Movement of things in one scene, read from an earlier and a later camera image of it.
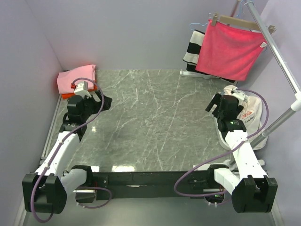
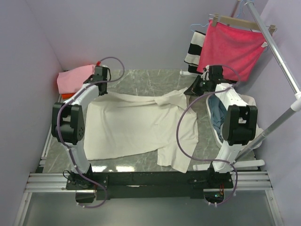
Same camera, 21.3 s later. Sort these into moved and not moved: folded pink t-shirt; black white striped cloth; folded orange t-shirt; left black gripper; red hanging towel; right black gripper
Moved: left black gripper; right black gripper
Not moved: red hanging towel; folded pink t-shirt; black white striped cloth; folded orange t-shirt
